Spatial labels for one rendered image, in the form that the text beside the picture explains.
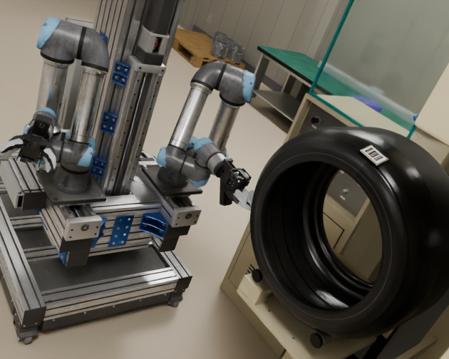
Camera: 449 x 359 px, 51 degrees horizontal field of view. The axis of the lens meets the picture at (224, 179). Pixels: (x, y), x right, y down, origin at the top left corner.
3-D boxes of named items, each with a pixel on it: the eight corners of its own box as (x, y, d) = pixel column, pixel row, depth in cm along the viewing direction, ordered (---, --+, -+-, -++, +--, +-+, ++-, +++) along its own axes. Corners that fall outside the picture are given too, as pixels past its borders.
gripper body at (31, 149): (39, 169, 150) (45, 151, 160) (47, 147, 147) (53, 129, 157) (14, 161, 147) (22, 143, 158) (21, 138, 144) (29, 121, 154)
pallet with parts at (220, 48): (245, 75, 702) (254, 51, 686) (195, 68, 646) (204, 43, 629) (200, 41, 784) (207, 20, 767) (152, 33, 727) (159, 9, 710)
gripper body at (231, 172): (237, 180, 165) (219, 158, 172) (228, 198, 170) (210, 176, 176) (253, 178, 170) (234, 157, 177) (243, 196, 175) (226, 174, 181)
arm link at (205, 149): (206, 150, 190) (212, 134, 185) (220, 168, 184) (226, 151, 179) (189, 153, 186) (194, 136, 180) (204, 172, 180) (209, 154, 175)
